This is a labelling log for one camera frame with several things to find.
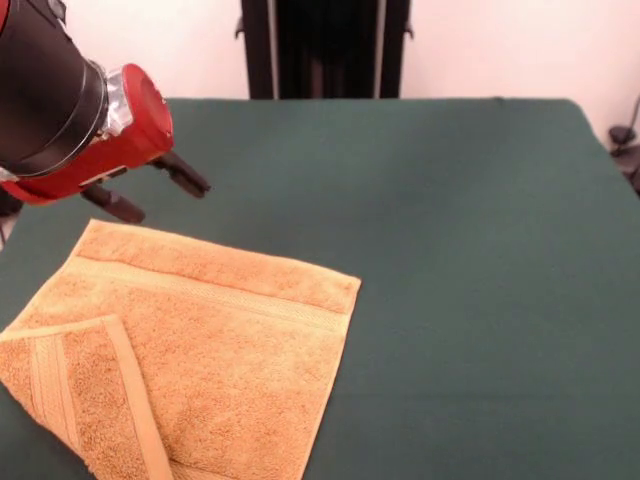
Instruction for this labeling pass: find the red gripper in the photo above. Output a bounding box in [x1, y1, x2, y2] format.
[0, 63, 212, 225]

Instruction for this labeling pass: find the orange terry towel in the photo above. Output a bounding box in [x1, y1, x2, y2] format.
[0, 218, 363, 480]

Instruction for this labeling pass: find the dark green table cloth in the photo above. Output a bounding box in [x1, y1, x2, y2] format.
[0, 97, 640, 480]

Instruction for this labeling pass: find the black cable bundle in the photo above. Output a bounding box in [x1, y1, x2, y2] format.
[0, 198, 24, 246]

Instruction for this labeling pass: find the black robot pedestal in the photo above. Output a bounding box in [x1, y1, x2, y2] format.
[233, 0, 415, 100]

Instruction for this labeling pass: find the black plug with cable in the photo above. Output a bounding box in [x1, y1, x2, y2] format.
[607, 94, 640, 196]

